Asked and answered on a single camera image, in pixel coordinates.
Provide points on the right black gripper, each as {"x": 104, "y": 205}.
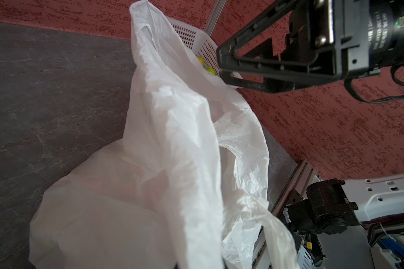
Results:
{"x": 326, "y": 40}

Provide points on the green custard apple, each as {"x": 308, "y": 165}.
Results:
{"x": 211, "y": 70}

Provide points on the white plastic bag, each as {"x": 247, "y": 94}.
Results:
{"x": 185, "y": 187}

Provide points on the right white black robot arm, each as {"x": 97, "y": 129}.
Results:
{"x": 334, "y": 205}

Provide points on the white perforated plastic basket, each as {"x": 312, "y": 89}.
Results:
{"x": 199, "y": 42}

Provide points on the right aluminium corner post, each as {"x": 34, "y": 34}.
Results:
{"x": 214, "y": 16}

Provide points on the aluminium front rail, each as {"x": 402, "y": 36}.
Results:
{"x": 293, "y": 192}

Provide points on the right circuit board with wires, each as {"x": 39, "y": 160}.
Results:
{"x": 381, "y": 246}

